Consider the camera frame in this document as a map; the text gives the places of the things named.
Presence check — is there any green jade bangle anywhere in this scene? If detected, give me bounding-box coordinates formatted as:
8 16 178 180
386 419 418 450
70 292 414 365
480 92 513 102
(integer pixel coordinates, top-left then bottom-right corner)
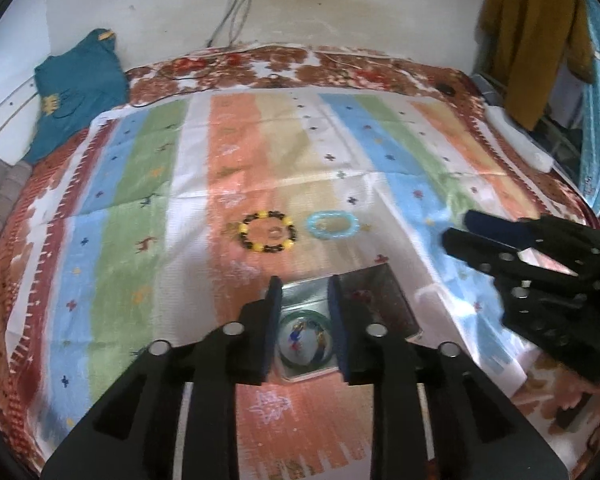
277 310 334 372

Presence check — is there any metal jewelry tin box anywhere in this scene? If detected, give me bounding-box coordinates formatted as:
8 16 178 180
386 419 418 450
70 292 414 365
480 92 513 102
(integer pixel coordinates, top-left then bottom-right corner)
275 263 422 382

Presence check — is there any person's hand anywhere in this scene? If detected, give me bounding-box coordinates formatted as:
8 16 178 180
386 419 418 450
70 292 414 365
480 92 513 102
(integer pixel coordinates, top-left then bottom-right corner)
512 353 600 432

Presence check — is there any striped colourful bed cloth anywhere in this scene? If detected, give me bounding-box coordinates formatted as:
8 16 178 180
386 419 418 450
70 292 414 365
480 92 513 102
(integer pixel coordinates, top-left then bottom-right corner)
4 84 577 480

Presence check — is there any mustard yellow hanging garment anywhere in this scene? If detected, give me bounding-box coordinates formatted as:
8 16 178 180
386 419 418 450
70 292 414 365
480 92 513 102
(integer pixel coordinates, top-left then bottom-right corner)
480 0 595 130

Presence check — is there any teal blue garment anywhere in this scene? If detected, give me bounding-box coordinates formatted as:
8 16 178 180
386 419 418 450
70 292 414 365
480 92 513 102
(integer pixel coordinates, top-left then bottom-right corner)
23 28 129 165

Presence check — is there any multicolour small beaded bracelet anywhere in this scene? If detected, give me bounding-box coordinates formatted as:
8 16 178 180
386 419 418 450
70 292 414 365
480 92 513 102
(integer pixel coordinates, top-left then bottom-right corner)
288 320 327 356

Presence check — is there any light blue beaded bracelet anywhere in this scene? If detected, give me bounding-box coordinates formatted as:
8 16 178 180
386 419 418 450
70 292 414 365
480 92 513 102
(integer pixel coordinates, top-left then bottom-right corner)
305 210 359 240

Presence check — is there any yellow black beaded bracelet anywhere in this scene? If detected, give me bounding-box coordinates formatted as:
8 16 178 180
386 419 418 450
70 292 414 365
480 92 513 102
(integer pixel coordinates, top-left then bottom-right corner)
237 209 299 255

